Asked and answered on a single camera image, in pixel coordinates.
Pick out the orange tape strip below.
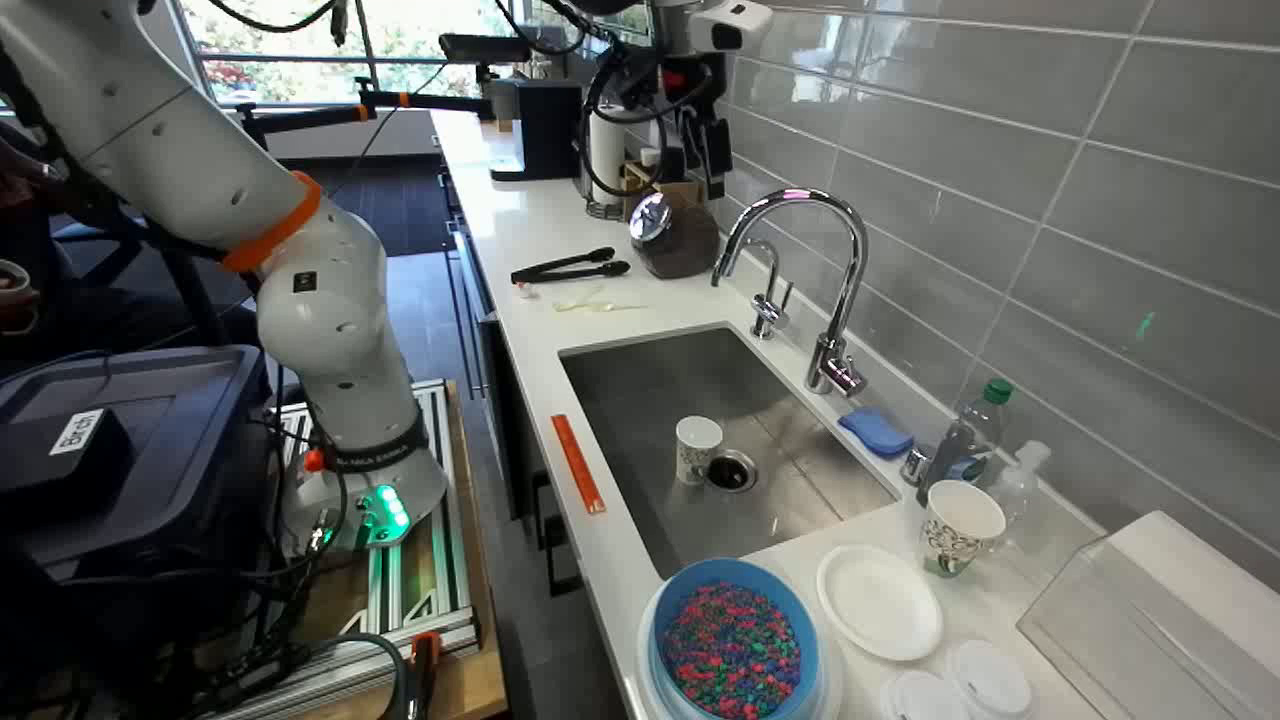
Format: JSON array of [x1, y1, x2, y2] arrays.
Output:
[[549, 411, 607, 521]]

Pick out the white paper cup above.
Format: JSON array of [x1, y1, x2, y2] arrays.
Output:
[[671, 411, 726, 494]]

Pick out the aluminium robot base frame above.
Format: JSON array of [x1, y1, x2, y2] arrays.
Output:
[[273, 378, 485, 671]]

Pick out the green-capped soap bottle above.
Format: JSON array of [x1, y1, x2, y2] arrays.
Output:
[[915, 378, 1015, 494]]

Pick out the white plastic fork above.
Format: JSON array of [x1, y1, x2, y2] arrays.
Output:
[[545, 286, 643, 322]]

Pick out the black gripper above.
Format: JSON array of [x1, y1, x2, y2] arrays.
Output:
[[648, 51, 740, 190]]

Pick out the stainless steel sink basin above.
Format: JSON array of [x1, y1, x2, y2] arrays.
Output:
[[556, 323, 899, 580]]

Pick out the seated person in dark clothes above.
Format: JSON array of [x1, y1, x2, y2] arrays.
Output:
[[0, 51, 83, 352]]

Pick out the small chrome faucet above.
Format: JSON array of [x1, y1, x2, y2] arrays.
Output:
[[748, 235, 797, 341]]

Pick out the white mug on counter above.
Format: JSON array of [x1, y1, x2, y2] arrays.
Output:
[[920, 475, 1010, 580]]

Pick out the white paper towel roll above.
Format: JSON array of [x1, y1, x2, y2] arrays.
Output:
[[583, 103, 630, 220]]

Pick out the clear white-capped bottle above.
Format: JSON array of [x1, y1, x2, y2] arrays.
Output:
[[990, 435, 1061, 534]]

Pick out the white round plate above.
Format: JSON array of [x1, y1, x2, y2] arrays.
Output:
[[811, 539, 948, 670]]

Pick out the blue sponge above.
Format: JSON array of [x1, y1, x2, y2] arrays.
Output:
[[836, 403, 920, 465]]

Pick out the black floor cable bundle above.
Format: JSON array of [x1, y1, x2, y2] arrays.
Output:
[[156, 518, 414, 720]]

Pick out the wooden base board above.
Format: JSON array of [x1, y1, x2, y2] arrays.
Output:
[[395, 380, 511, 720]]

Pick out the dark plastic storage bin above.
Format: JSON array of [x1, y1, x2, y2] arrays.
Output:
[[0, 341, 276, 576]]

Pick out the black box with white label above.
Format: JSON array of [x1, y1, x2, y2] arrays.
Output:
[[0, 403, 136, 534]]

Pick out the blue bowl of colourful beads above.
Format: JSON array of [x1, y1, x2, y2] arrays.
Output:
[[641, 558, 836, 720]]

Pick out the black coffee machine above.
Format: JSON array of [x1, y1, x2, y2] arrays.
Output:
[[480, 73, 588, 184]]

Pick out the tall chrome gooseneck faucet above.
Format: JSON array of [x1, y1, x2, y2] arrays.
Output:
[[709, 184, 870, 402]]

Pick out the clear plastic box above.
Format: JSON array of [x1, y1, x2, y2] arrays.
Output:
[[1015, 508, 1280, 720]]

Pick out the white round lid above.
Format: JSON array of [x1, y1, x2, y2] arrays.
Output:
[[874, 670, 973, 720], [942, 636, 1034, 720]]

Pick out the window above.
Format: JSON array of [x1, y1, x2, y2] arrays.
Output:
[[170, 0, 536, 111]]

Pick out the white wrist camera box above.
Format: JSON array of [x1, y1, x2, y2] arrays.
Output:
[[690, 0, 775, 56]]

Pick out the black sink drain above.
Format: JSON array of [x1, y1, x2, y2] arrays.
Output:
[[700, 452, 760, 494]]

